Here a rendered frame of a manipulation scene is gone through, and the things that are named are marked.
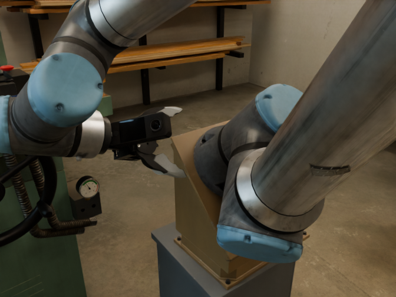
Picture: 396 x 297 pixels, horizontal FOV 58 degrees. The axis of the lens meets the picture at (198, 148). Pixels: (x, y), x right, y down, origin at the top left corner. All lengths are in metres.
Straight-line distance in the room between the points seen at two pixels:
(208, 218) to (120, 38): 0.46
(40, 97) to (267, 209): 0.35
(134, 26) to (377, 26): 0.32
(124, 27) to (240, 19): 4.08
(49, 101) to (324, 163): 0.34
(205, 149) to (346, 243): 1.33
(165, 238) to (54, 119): 0.62
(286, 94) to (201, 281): 0.49
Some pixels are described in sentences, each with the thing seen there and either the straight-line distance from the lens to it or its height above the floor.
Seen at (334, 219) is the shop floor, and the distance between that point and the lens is 2.19.
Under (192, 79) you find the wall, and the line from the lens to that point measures 4.26.
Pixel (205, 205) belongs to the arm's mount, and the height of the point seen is 0.74.
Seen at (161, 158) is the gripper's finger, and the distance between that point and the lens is 0.73.
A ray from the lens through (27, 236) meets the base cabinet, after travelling 1.17.
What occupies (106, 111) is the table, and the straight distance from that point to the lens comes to 1.11.
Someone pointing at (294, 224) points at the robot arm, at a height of 0.87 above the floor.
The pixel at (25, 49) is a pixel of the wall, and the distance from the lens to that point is 3.51.
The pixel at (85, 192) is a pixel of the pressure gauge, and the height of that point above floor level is 0.65.
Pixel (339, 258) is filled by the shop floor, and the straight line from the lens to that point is 1.93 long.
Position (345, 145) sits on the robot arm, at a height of 1.05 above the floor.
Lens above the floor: 1.20
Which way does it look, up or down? 25 degrees down
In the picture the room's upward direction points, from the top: straight up
